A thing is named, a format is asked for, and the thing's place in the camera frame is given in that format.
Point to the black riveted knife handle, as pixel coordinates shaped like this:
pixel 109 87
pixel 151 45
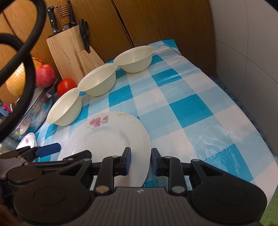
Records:
pixel 52 19

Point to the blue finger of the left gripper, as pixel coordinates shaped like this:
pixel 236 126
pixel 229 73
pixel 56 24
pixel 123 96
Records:
pixel 47 150

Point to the black scissors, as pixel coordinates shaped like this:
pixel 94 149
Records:
pixel 84 31

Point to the ribbed wooden knife handle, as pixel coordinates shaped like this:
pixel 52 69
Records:
pixel 64 13

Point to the deep plate with pink flowers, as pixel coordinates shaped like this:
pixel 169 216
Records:
pixel 28 140

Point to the white plate with red flowers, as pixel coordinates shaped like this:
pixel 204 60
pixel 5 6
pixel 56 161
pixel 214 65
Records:
pixel 108 134

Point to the wooden knife block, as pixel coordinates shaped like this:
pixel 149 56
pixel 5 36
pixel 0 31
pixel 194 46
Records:
pixel 69 54

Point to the cream bowl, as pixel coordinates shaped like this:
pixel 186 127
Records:
pixel 66 109
pixel 99 81
pixel 136 59

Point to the black sharpening steel handle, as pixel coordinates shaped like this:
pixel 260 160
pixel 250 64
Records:
pixel 72 16

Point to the red tomato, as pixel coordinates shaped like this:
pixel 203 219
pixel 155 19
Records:
pixel 65 85

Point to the red apple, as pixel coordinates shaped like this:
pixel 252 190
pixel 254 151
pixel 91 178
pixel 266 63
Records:
pixel 45 76

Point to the yellow pomelo in net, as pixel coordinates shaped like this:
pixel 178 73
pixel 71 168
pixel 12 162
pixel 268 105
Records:
pixel 16 82

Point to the blue checked tablecloth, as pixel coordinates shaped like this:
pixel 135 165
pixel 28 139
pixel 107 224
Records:
pixel 186 114

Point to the steel pan with glass lid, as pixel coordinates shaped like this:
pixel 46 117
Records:
pixel 36 113

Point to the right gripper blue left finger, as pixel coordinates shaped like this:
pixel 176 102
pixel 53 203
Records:
pixel 108 169

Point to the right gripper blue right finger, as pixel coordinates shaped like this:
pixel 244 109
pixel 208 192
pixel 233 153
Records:
pixel 172 168

